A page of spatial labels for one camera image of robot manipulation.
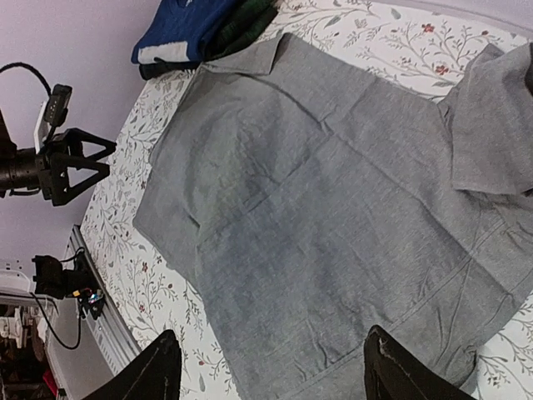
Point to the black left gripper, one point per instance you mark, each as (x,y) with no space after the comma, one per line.
(61,183)

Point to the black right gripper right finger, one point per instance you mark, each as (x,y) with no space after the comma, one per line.
(393,373)

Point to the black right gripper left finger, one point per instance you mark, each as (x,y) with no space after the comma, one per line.
(155,374)

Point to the navy blue t-shirt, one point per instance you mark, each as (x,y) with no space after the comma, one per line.
(181,30)

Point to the grey button-up shirt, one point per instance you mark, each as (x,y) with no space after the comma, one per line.
(307,200)

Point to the left robot arm white sleeves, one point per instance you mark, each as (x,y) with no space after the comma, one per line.
(18,167)

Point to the dark green plaid garment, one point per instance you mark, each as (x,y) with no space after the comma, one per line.
(243,27)

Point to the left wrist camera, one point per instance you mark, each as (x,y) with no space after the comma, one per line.
(52,115)

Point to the aluminium front rail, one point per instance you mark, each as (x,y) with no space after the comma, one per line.
(113,338)

